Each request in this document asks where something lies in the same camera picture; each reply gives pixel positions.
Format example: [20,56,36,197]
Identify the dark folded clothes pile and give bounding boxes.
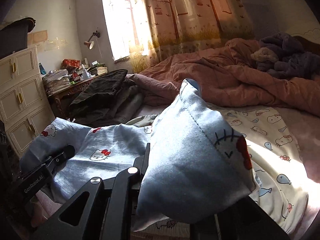
[68,69,144,128]

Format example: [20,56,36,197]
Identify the carved wooden desk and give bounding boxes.
[47,74,106,119]

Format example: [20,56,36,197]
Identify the dark storage bin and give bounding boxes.
[0,17,36,59]

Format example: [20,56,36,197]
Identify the pink bed sheet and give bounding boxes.
[29,106,319,239]

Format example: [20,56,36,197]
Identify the pink wall lamp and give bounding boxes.
[84,30,101,50]

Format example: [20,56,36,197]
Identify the red box on desk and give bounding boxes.
[61,59,80,68]

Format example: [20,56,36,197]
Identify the light blue Hello Kitty pants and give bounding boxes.
[20,79,259,231]

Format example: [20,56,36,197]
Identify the stack of books and papers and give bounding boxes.
[41,61,108,95]

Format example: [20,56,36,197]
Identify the cream Hello Kitty garment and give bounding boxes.
[133,99,308,233]

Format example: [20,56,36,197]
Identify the tree print curtain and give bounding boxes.
[126,0,254,73]

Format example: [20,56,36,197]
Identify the pink checked quilt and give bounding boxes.
[128,38,319,116]

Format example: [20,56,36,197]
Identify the white drawer cabinet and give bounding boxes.
[0,48,55,157]

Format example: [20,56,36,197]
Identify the purple fleece blanket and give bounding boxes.
[251,32,319,80]

